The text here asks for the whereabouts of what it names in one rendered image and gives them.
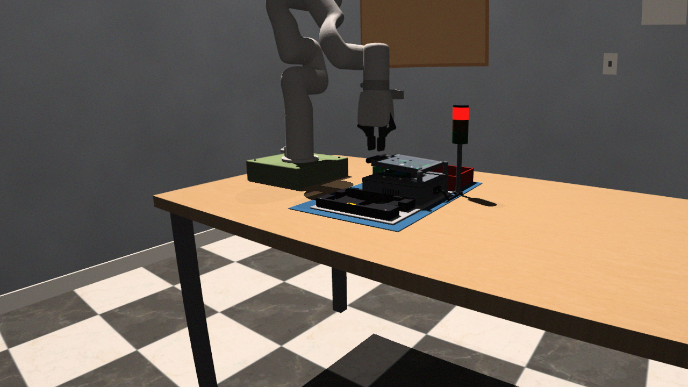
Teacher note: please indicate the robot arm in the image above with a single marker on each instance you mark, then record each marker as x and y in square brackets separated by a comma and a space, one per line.
[312, 78]

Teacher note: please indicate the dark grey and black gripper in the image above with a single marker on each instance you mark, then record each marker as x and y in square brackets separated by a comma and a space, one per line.
[376, 110]

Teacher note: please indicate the red bin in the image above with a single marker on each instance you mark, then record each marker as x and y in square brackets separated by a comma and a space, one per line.
[467, 176]

